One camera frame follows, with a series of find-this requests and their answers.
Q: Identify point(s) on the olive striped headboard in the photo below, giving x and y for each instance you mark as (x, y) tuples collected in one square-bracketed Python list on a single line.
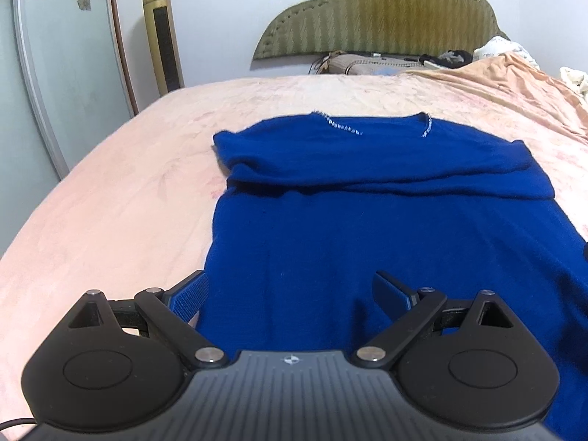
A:
[(381, 14)]

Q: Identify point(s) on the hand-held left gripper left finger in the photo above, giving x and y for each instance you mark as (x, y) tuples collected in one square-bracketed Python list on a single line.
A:
[(189, 296)]

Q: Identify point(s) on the gold tower fan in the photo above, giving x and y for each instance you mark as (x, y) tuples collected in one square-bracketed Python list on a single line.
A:
[(163, 41)]

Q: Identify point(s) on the flower print wardrobe door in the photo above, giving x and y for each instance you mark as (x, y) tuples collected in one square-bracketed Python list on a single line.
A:
[(59, 69)]

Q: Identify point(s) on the brown patterned pillow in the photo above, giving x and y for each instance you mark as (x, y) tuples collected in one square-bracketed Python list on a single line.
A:
[(363, 66)]

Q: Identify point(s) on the pink bed blanket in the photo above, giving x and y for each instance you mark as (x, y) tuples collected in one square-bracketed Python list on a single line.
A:
[(128, 183)]

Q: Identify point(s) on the cream crumpled cloth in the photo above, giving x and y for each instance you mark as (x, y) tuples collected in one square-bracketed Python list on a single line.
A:
[(576, 80)]

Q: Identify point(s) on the white duvet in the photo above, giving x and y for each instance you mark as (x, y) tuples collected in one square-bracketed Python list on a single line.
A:
[(503, 48)]

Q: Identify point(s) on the dark clothes pile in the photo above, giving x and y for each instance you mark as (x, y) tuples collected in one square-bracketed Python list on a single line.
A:
[(448, 57)]

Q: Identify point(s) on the blue beaded sweater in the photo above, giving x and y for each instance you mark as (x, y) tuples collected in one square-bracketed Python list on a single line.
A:
[(367, 220)]

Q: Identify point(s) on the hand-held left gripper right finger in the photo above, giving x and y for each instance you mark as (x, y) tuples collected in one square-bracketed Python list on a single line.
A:
[(393, 291)]

